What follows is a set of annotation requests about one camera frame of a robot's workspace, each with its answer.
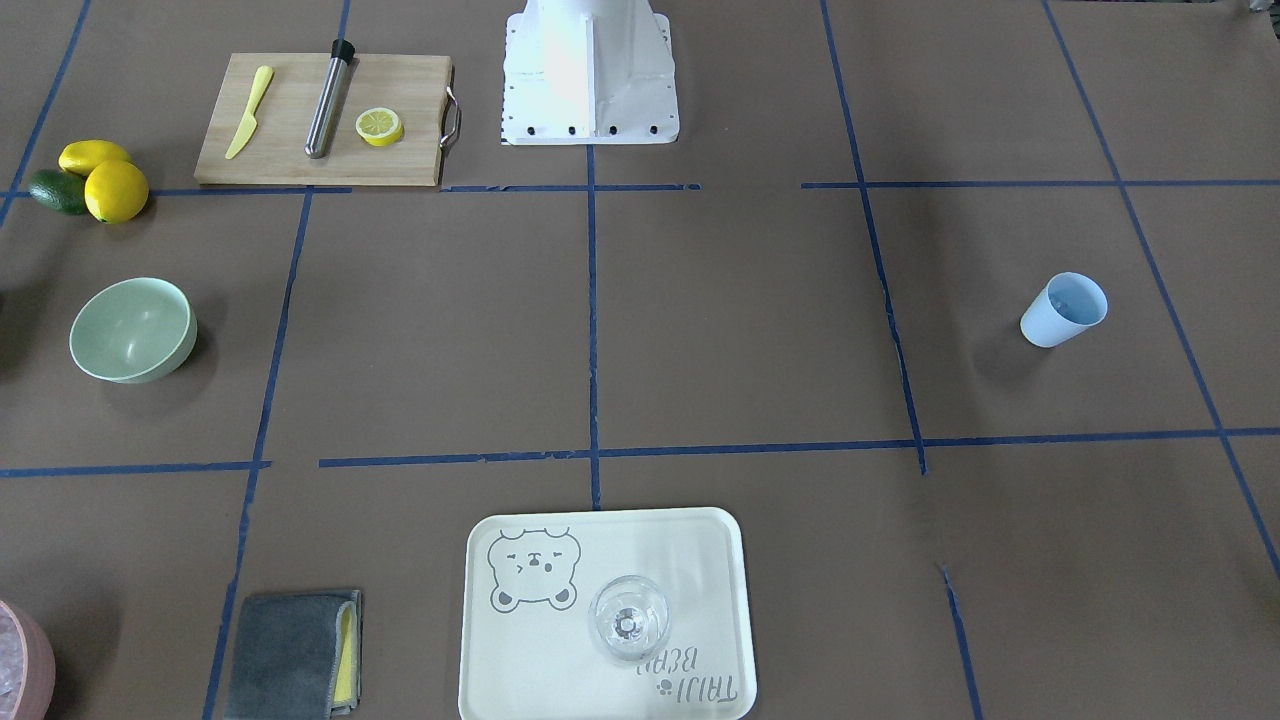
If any clear wine glass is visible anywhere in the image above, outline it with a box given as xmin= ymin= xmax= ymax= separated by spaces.
xmin=589 ymin=574 xmax=672 ymax=664

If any grey folded cloth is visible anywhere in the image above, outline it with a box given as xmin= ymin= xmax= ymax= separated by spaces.
xmin=224 ymin=588 xmax=364 ymax=719

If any light green bowl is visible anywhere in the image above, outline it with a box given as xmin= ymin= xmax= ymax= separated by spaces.
xmin=68 ymin=277 xmax=198 ymax=384

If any steel muddler black tip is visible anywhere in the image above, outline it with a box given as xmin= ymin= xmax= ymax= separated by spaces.
xmin=303 ymin=38 xmax=355 ymax=159

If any pink bowl of ice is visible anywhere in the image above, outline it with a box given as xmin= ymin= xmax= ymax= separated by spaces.
xmin=1 ymin=600 xmax=56 ymax=719

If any wooden cutting board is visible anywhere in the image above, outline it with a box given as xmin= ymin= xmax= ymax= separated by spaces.
xmin=195 ymin=53 xmax=454 ymax=187

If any light blue plastic cup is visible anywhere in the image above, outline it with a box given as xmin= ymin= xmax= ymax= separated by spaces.
xmin=1019 ymin=272 xmax=1108 ymax=348

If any lemon half slice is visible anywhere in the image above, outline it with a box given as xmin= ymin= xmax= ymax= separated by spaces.
xmin=355 ymin=108 xmax=404 ymax=147

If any cream bear tray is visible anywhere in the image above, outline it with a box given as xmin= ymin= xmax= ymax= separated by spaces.
xmin=458 ymin=507 xmax=758 ymax=719

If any yellow lemon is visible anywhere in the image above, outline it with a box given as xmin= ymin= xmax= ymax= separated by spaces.
xmin=84 ymin=160 xmax=150 ymax=224
xmin=58 ymin=138 xmax=132 ymax=178

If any yellow plastic knife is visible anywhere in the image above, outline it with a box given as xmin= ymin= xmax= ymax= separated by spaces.
xmin=224 ymin=65 xmax=275 ymax=160

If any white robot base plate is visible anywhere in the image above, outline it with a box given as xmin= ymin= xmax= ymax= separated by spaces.
xmin=500 ymin=1 xmax=681 ymax=146

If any green avocado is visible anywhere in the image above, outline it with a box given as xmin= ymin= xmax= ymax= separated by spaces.
xmin=28 ymin=169 xmax=90 ymax=217

